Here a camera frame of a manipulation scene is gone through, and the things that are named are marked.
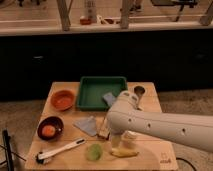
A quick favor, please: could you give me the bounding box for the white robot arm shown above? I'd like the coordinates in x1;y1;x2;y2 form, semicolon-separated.
106;91;213;153

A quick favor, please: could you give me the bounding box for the yellow banana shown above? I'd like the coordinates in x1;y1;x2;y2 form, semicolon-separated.
110;148;139;157

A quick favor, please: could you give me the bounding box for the green plastic tray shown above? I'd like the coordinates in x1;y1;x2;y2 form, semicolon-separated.
76;76;127;111

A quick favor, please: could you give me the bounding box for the grey blue towel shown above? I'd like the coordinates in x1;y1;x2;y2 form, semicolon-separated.
73;116;97;137

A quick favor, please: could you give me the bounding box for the orange red bowl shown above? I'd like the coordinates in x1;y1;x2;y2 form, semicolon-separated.
50;90;75;111

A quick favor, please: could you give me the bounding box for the orange fruit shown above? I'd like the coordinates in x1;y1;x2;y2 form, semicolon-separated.
42;125;56;137

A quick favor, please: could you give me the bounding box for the black tripod stand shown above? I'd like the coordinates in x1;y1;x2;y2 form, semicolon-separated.
0;129;26;171

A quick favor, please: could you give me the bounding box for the white plastic cup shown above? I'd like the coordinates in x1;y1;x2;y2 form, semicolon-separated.
122;131;137;149

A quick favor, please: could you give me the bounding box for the metal cup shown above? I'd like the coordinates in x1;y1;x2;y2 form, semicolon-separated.
134;86;145;99

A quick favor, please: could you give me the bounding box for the dark maroon bowl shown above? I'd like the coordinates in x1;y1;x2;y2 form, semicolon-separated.
37;116;64;141

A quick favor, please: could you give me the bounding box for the green round lid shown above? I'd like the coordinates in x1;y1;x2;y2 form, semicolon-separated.
86;144;103;161

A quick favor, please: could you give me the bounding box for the red background object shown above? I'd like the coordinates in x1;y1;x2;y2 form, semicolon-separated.
80;16;92;25

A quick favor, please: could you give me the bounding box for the black floor cable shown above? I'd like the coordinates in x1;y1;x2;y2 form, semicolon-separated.
175;157;198;171

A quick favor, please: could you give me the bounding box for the wooden brown box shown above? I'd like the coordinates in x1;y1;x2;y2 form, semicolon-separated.
98;119;109;139

